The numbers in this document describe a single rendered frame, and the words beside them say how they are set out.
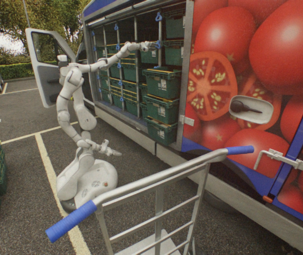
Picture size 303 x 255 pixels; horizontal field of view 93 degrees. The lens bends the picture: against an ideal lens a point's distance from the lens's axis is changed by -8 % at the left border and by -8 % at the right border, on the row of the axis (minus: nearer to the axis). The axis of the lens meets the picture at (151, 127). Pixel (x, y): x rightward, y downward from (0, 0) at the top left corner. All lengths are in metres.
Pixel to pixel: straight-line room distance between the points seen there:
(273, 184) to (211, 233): 0.81
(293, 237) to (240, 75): 1.28
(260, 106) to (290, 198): 0.68
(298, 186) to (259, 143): 0.37
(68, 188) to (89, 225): 0.45
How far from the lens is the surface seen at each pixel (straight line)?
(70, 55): 4.72
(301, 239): 1.71
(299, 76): 1.19
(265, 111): 1.28
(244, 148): 0.78
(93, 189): 1.77
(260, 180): 1.48
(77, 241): 1.91
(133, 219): 1.91
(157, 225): 0.97
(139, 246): 1.77
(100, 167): 2.09
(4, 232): 2.35
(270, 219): 1.68
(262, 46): 1.23
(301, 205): 1.50
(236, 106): 1.27
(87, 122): 1.52
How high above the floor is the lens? 1.60
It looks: 26 degrees down
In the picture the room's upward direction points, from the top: straight up
